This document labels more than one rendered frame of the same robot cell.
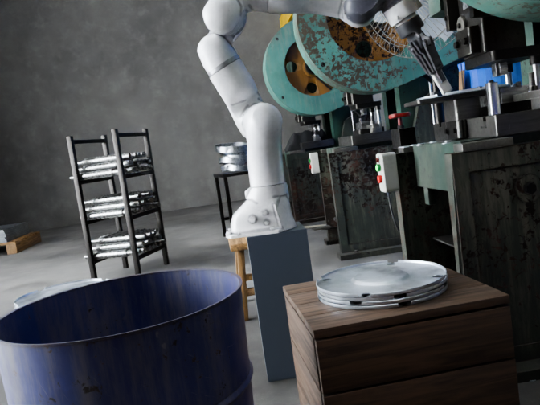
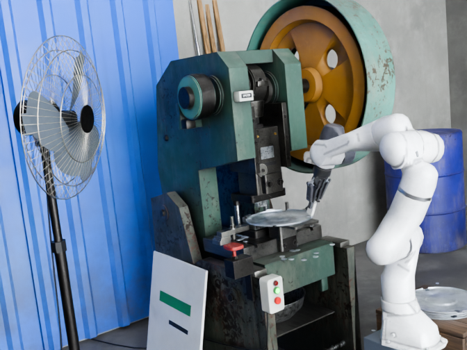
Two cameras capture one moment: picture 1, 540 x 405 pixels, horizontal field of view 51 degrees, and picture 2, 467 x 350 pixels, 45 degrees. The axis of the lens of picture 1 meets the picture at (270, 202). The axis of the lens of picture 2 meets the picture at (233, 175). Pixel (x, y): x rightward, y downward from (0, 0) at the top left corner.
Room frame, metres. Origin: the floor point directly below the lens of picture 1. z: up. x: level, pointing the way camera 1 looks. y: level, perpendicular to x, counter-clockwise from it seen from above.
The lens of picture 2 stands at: (3.16, 1.29, 1.34)
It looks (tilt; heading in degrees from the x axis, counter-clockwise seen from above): 8 degrees down; 238
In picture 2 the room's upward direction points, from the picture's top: 6 degrees counter-clockwise
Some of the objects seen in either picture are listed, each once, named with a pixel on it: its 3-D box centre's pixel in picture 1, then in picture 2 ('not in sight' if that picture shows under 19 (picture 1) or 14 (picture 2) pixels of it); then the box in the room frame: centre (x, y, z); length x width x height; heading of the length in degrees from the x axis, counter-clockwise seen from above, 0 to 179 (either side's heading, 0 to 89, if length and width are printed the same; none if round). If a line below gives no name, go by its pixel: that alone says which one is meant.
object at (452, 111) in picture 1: (452, 116); (288, 234); (1.74, -0.59, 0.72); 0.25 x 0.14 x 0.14; 94
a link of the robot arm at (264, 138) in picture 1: (264, 144); (402, 259); (1.71, -0.01, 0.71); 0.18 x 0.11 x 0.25; 12
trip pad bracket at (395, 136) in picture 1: (405, 152); (240, 279); (2.05, -0.51, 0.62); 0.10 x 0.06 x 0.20; 4
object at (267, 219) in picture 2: (464, 93); (279, 217); (1.75, -0.64, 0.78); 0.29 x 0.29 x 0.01
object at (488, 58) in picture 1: (502, 62); (258, 196); (1.76, -0.77, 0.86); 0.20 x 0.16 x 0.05; 4
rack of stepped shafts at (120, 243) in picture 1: (119, 203); not in sight; (3.74, 0.99, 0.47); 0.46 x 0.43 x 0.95; 74
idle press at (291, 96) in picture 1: (345, 118); not in sight; (5.27, -0.81, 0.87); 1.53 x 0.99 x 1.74; 97
